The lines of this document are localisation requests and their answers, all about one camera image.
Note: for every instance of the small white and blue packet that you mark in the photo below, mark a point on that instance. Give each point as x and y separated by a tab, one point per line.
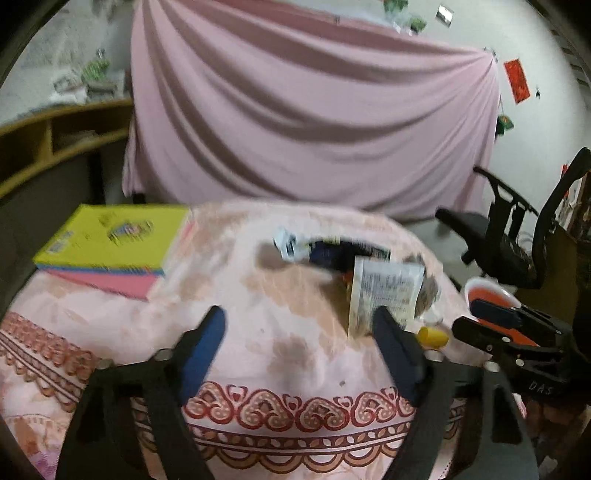
288	242

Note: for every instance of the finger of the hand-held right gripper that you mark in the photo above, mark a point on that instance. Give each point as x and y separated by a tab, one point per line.
496	313
489	339

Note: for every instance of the pink patterned tablecloth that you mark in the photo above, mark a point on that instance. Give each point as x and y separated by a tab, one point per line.
277	332

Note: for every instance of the small yellow tube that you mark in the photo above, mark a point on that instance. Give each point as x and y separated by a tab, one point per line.
431	337

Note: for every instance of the pink hanging sheet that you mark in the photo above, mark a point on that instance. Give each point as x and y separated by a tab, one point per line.
300	115

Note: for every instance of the white printed wrapper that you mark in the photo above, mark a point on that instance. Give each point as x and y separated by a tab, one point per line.
383	286

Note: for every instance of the black office chair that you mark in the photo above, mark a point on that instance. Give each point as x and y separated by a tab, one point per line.
498	240

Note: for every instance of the green hanging ornament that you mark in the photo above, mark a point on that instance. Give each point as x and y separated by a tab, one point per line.
504	125

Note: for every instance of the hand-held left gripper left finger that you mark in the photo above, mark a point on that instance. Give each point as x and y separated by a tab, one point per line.
203	355

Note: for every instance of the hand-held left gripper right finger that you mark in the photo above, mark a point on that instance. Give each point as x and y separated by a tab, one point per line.
397	350

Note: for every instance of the yellow-green book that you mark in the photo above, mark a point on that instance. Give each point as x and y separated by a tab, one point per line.
111	240

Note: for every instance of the green wall pictures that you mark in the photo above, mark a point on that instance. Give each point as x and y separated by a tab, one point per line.
406	16

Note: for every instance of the dark blue packet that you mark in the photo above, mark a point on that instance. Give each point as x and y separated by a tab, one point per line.
332	254

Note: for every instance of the orange bin with white rim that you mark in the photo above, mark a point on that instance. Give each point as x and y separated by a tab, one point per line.
489	290

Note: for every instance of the red wall poster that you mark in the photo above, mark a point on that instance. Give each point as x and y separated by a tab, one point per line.
517	81

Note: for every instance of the wooden shelf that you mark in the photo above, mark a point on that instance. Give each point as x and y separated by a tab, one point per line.
41	134

